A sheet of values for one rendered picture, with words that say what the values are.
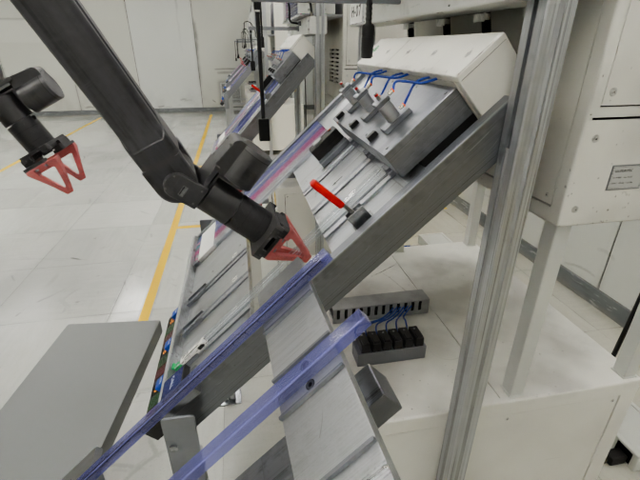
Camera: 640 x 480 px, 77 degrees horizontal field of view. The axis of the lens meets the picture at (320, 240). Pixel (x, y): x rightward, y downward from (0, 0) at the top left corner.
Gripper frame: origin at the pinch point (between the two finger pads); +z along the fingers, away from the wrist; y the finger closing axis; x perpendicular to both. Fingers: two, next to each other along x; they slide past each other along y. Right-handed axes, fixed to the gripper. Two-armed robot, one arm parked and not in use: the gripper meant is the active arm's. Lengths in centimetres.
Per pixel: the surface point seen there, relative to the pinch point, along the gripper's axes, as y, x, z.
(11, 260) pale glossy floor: 209, 176, -58
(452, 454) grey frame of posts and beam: -15.2, 13.1, 44.8
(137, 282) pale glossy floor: 162, 120, 7
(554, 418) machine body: -12, -3, 65
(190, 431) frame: -14.1, 29.5, -2.2
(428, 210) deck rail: -10.2, -19.0, 5.5
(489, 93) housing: -8.1, -35.9, 1.6
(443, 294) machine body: 27, -4, 55
